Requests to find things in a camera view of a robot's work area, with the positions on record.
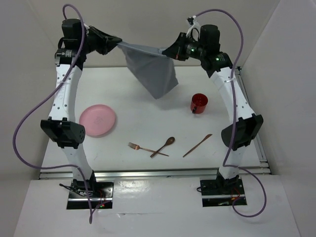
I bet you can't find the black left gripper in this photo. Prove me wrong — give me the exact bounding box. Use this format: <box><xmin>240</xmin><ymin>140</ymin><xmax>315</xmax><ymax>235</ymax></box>
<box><xmin>79</xmin><ymin>26</ymin><xmax>120</xmax><ymax>55</ymax></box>

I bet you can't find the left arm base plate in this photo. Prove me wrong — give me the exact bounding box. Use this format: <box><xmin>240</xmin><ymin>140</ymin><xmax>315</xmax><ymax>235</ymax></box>
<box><xmin>65</xmin><ymin>182</ymin><xmax>114</xmax><ymax>210</ymax></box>

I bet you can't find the grey cloth placemat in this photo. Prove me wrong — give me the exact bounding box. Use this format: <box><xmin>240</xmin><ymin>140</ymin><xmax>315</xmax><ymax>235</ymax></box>
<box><xmin>118</xmin><ymin>42</ymin><xmax>178</xmax><ymax>99</ymax></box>

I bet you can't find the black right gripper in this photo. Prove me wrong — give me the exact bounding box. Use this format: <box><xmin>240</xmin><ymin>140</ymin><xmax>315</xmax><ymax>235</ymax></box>
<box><xmin>163</xmin><ymin>32</ymin><xmax>206</xmax><ymax>61</ymax></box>

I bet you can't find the copper fork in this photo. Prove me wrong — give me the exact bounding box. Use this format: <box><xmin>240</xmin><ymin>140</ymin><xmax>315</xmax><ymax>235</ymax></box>
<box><xmin>128</xmin><ymin>142</ymin><xmax>155</xmax><ymax>153</ymax></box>

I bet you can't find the red mug black handle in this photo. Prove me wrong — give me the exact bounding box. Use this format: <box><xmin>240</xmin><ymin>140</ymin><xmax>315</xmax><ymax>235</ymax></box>
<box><xmin>190</xmin><ymin>93</ymin><xmax>208</xmax><ymax>114</ymax></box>

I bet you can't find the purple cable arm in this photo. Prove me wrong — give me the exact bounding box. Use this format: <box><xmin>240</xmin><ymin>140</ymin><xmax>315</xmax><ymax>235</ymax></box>
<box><xmin>187</xmin><ymin>9</ymin><xmax>268</xmax><ymax>218</ymax></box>
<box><xmin>12</xmin><ymin>3</ymin><xmax>109</xmax><ymax>225</ymax></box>

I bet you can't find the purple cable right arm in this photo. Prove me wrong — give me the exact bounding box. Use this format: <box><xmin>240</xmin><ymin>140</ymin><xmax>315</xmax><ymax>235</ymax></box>
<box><xmin>187</xmin><ymin>9</ymin><xmax>268</xmax><ymax>218</ymax></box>

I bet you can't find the aluminium rail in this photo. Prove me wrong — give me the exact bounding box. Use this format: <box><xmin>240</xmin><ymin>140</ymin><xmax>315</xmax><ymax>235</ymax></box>
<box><xmin>39</xmin><ymin>163</ymin><xmax>271</xmax><ymax>180</ymax></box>
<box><xmin>232</xmin><ymin>66</ymin><xmax>270</xmax><ymax>168</ymax></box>

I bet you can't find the brown wooden spoon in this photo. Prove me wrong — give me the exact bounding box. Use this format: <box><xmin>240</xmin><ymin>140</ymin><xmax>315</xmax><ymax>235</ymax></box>
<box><xmin>150</xmin><ymin>137</ymin><xmax>175</xmax><ymax>158</ymax></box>

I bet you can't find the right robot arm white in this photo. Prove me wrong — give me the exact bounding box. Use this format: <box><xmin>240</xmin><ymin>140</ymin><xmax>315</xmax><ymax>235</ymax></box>
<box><xmin>162</xmin><ymin>25</ymin><xmax>263</xmax><ymax>194</ymax></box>

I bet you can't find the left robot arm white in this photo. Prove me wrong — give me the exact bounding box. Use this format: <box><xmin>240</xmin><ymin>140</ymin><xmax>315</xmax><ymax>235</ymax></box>
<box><xmin>40</xmin><ymin>19</ymin><xmax>122</xmax><ymax>197</ymax></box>

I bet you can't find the pink plate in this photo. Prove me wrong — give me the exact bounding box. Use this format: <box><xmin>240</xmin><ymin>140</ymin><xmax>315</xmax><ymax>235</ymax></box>
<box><xmin>79</xmin><ymin>104</ymin><xmax>116</xmax><ymax>137</ymax></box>

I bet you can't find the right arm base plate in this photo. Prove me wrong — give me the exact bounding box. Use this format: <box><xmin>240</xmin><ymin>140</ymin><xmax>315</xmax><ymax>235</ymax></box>
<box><xmin>196</xmin><ymin>179</ymin><xmax>247</xmax><ymax>207</ymax></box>

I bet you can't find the aluminium rail front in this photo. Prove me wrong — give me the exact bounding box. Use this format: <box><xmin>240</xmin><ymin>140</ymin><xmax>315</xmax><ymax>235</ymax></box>
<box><xmin>39</xmin><ymin>163</ymin><xmax>271</xmax><ymax>180</ymax></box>

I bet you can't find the aluminium rail right side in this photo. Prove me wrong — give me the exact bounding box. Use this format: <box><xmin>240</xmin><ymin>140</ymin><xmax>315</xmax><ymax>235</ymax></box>
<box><xmin>232</xmin><ymin>66</ymin><xmax>270</xmax><ymax>168</ymax></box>

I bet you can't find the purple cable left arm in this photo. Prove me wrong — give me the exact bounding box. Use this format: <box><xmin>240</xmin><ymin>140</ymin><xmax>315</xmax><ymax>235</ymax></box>
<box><xmin>12</xmin><ymin>3</ymin><xmax>109</xmax><ymax>225</ymax></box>

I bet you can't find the copper knife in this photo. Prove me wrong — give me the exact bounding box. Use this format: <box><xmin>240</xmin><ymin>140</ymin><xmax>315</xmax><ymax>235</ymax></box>
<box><xmin>183</xmin><ymin>134</ymin><xmax>212</xmax><ymax>158</ymax></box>

